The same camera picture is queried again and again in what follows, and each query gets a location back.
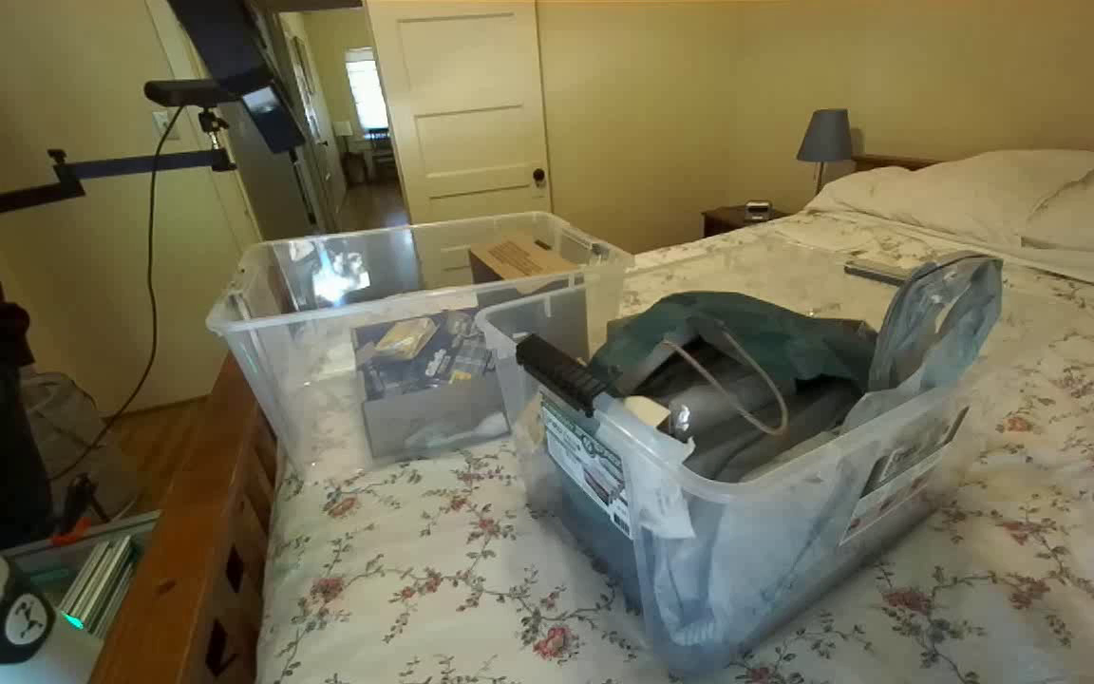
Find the dark wooden nightstand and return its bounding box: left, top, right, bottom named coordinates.
left=700, top=197, right=805, bottom=241

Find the silver box with green light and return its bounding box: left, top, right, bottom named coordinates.
left=53, top=528, right=140, bottom=639

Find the floral bed cover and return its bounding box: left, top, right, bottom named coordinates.
left=254, top=205, right=1094, bottom=684

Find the large white pillow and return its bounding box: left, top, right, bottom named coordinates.
left=805, top=150, right=1094, bottom=251

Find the small white object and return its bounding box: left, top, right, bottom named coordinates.
left=619, top=392, right=700, bottom=447

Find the grey table lamp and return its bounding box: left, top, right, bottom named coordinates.
left=796, top=107, right=858, bottom=197

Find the silver round plastic bag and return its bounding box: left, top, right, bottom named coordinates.
left=868, top=251, right=1009, bottom=398

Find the clear tote with cardboard box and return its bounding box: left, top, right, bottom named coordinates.
left=203, top=208, right=634, bottom=469

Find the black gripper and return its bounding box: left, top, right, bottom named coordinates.
left=166, top=0, right=311, bottom=160

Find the black hanging cable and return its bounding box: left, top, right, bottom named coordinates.
left=51, top=103, right=189, bottom=488

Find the dark green cloth bag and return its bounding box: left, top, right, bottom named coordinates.
left=587, top=288, right=881, bottom=398

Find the black rectangular bar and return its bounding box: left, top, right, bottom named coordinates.
left=515, top=331, right=612, bottom=419

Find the black stereo camera bar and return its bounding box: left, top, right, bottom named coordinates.
left=140, top=75, right=258, bottom=110

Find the wooden bed footboard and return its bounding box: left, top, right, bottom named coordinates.
left=88, top=357, right=280, bottom=684

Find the dark printed package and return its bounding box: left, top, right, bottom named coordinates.
left=354, top=308, right=502, bottom=398

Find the clear tote with dark bag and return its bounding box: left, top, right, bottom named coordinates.
left=474, top=255, right=1003, bottom=682

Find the brown cardboard box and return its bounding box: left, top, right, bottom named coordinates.
left=464, top=236, right=579, bottom=285

